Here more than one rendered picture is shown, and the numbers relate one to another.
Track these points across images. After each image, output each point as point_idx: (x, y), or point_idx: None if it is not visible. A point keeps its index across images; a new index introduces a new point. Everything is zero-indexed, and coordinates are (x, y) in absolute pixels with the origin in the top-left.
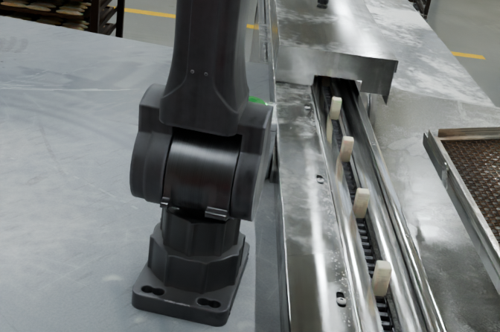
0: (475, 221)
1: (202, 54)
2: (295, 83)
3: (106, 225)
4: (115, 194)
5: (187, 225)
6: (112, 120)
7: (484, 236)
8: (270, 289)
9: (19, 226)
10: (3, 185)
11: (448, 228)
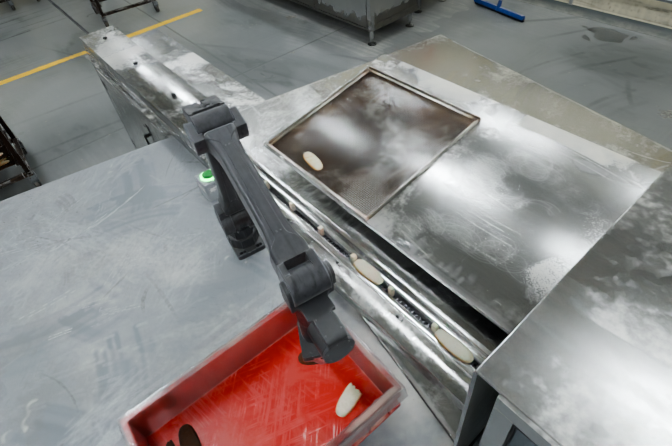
0: (303, 173)
1: (232, 196)
2: None
3: (204, 244)
4: (194, 233)
5: (242, 231)
6: (155, 206)
7: (309, 177)
8: None
9: (183, 264)
10: (159, 257)
11: (291, 171)
